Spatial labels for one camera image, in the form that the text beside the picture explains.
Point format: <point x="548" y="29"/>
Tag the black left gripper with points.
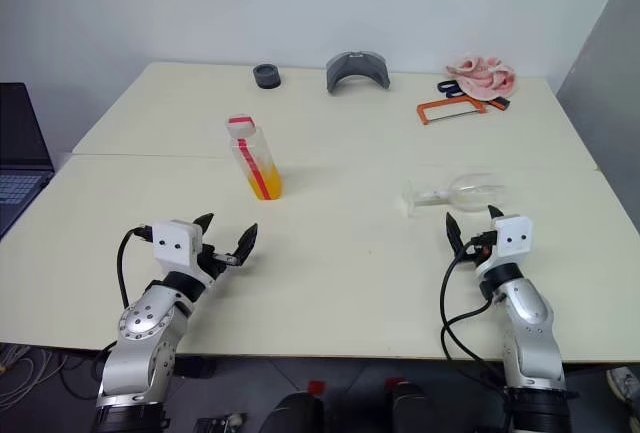
<point x="215" y="263"/>

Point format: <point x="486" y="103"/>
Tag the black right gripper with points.
<point x="477" y="250"/>

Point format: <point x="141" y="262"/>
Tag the clear wine glass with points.
<point x="470" y="193"/>

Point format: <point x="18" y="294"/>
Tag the orange juice plastic bottle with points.
<point x="260" y="173"/>

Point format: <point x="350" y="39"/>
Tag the orange hacksaw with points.
<point x="425" y="112"/>

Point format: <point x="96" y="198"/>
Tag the pink crumpled cloth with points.
<point x="482" y="75"/>

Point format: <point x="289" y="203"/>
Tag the black round cap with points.
<point x="266" y="76"/>

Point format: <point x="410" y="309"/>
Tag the dark rounded shape red cap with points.
<point x="407" y="408"/>
<point x="300" y="410"/>

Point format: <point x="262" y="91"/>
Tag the dark laptop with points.
<point x="20" y="153"/>

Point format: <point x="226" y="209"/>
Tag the grey sneaker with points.
<point x="625" y="385"/>

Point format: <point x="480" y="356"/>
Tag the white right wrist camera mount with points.
<point x="512" y="235"/>

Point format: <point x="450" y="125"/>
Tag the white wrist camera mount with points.
<point x="172" y="245"/>
<point x="512" y="235"/>

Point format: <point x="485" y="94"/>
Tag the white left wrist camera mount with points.
<point x="172" y="245"/>

